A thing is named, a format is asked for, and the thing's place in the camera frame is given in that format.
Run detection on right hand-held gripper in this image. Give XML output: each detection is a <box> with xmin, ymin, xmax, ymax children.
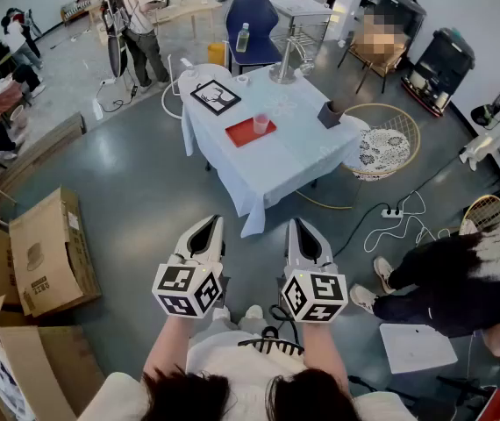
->
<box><xmin>281</xmin><ymin>218</ymin><xmax>348</xmax><ymax>324</ymax></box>

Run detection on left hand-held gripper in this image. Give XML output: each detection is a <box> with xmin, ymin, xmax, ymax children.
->
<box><xmin>151</xmin><ymin>215</ymin><xmax>227</xmax><ymax>319</ymax></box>

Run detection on red tray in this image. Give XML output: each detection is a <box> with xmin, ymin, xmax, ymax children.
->
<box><xmin>225</xmin><ymin>118</ymin><xmax>278</xmax><ymax>149</ymax></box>

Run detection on person's right forearm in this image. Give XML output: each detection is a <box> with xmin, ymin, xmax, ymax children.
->
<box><xmin>301</xmin><ymin>321</ymin><xmax>351</xmax><ymax>396</ymax></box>

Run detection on person's left forearm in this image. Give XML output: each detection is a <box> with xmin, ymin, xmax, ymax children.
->
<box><xmin>143</xmin><ymin>314</ymin><xmax>195</xmax><ymax>383</ymax></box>

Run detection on person's gray trousers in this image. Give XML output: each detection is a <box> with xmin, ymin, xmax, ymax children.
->
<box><xmin>192</xmin><ymin>316</ymin><xmax>273</xmax><ymax>339</ymax></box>

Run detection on light blue tablecloth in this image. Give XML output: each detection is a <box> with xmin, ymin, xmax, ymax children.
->
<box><xmin>181</xmin><ymin>64</ymin><xmax>362</xmax><ymax>239</ymax></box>

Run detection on black hair claw clip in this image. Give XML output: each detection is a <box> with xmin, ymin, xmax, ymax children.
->
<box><xmin>237</xmin><ymin>325</ymin><xmax>305</xmax><ymax>357</ymax></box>

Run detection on person's white top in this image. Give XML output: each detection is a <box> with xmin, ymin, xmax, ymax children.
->
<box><xmin>76</xmin><ymin>330</ymin><xmax>418</xmax><ymax>421</ymax></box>

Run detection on floral patterned cushion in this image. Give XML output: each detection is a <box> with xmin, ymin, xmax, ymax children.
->
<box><xmin>343</xmin><ymin>127</ymin><xmax>411</xmax><ymax>177</ymax></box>

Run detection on brown open square box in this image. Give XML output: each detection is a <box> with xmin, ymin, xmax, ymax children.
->
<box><xmin>317</xmin><ymin>98</ymin><xmax>347</xmax><ymax>130</ymax></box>

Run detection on white flat board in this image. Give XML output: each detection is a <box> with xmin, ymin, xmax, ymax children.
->
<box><xmin>379</xmin><ymin>322</ymin><xmax>459</xmax><ymax>375</ymax></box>

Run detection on black framed deer picture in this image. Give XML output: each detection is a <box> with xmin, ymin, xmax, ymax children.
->
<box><xmin>189</xmin><ymin>79</ymin><xmax>242</xmax><ymax>117</ymax></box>

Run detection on open cardboard box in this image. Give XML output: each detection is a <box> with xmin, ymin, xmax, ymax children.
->
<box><xmin>8</xmin><ymin>186</ymin><xmax>103</xmax><ymax>318</ymax></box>

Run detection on white round side table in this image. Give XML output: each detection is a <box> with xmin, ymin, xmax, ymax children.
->
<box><xmin>161</xmin><ymin>54</ymin><xmax>233</xmax><ymax>120</ymax></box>

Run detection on silver desk lamp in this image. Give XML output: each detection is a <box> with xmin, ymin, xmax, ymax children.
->
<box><xmin>268</xmin><ymin>37</ymin><xmax>316</xmax><ymax>85</ymax></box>

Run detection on wooden plank stack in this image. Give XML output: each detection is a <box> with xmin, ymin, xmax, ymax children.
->
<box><xmin>0</xmin><ymin>111</ymin><xmax>88</xmax><ymax>197</ymax></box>

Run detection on yellow bin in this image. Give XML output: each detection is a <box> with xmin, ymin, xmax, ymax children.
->
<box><xmin>207</xmin><ymin>41</ymin><xmax>226</xmax><ymax>68</ymax></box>

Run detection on large cardboard box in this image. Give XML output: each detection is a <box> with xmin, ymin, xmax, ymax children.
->
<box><xmin>0</xmin><ymin>295</ymin><xmax>107</xmax><ymax>421</ymax></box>

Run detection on wooden chair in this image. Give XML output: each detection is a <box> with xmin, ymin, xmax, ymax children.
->
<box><xmin>337</xmin><ymin>13</ymin><xmax>412</xmax><ymax>96</ymax></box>

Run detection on clear plastic bottle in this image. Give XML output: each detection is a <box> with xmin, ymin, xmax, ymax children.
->
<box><xmin>235</xmin><ymin>22</ymin><xmax>251</xmax><ymax>54</ymax></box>

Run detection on white bucket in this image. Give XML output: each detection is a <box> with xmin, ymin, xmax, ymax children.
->
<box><xmin>10</xmin><ymin>104</ymin><xmax>29</xmax><ymax>130</ymax></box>

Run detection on blue chair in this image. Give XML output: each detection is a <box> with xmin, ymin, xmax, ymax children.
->
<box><xmin>225</xmin><ymin>0</ymin><xmax>283</xmax><ymax>76</ymax></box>

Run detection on black rolling bin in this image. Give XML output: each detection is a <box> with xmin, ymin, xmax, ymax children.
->
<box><xmin>401</xmin><ymin>27</ymin><xmax>476</xmax><ymax>118</ymax></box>

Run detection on light wooden table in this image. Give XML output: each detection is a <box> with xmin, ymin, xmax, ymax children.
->
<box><xmin>144</xmin><ymin>0</ymin><xmax>224</xmax><ymax>46</ymax></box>

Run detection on small black machine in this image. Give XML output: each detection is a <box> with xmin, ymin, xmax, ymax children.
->
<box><xmin>375</xmin><ymin>0</ymin><xmax>427</xmax><ymax>39</ymax></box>

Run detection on black floor cable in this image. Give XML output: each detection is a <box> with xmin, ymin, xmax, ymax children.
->
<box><xmin>96</xmin><ymin>66</ymin><xmax>139</xmax><ymax>114</ymax></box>
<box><xmin>332</xmin><ymin>153</ymin><xmax>468</xmax><ymax>258</ymax></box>

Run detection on white floor cable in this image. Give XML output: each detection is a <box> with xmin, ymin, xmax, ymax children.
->
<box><xmin>362</xmin><ymin>189</ymin><xmax>452</xmax><ymax>254</ymax></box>

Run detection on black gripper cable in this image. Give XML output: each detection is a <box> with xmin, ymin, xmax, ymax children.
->
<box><xmin>268</xmin><ymin>303</ymin><xmax>300</xmax><ymax>346</ymax></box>

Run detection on metal wire cart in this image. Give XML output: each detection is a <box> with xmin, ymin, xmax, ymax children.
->
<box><xmin>270</xmin><ymin>0</ymin><xmax>334</xmax><ymax>59</ymax></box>

